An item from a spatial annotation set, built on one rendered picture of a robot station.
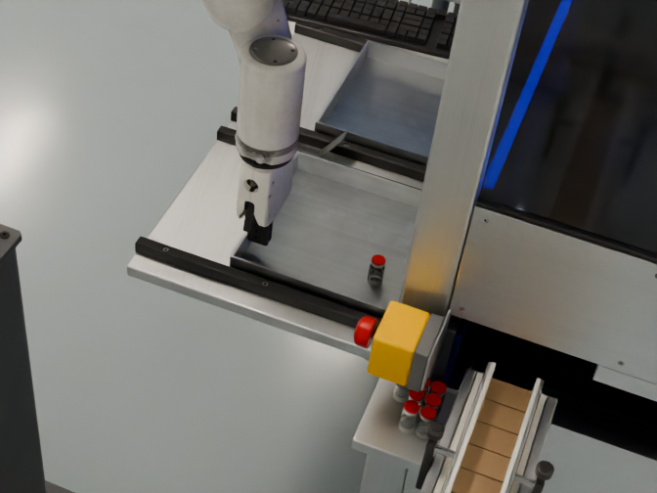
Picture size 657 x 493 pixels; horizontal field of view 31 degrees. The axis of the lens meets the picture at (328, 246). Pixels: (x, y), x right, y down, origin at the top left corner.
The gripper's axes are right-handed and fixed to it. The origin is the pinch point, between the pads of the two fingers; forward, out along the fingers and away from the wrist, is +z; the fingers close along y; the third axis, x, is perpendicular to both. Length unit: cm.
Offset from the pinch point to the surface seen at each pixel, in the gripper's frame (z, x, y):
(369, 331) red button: -8.8, -22.3, -19.2
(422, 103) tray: 4.1, -11.6, 45.3
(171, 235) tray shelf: 4.3, 12.8, -2.6
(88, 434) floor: 92, 41, 15
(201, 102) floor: 92, 68, 131
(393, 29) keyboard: 9, 2, 72
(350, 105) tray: 4.1, -0.6, 38.9
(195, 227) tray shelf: 4.3, 10.4, 0.5
